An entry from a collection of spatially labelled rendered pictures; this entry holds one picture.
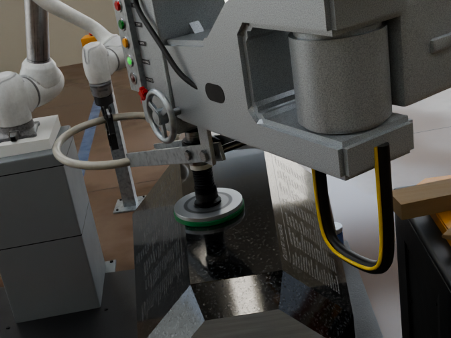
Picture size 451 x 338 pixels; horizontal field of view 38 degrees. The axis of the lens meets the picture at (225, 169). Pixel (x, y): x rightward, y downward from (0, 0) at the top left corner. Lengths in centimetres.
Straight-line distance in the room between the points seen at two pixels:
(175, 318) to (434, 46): 89
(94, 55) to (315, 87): 151
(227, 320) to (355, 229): 196
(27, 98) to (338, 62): 199
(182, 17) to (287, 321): 82
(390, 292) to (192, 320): 150
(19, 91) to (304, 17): 194
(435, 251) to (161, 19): 94
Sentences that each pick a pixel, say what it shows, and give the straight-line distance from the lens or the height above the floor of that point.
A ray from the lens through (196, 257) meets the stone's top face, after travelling 179.
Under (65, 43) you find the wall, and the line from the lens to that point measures 896.
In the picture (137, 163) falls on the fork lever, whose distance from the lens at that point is 228.
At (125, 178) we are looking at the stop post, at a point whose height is 20.
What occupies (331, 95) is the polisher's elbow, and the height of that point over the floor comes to 131.
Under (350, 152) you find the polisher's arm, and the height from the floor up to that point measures 120.
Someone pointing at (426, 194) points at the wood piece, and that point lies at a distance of 194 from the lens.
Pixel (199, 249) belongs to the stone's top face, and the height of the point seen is 80.
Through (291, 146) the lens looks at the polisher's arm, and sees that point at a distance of 137.
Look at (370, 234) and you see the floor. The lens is 347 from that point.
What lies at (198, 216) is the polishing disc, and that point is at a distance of 195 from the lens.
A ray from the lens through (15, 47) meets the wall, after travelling 907.
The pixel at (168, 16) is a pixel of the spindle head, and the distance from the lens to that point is 175.
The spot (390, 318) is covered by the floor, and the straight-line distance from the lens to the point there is 286.
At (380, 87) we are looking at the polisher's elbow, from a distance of 129.
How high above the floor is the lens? 167
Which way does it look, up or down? 22 degrees down
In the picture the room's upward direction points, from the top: 9 degrees counter-clockwise
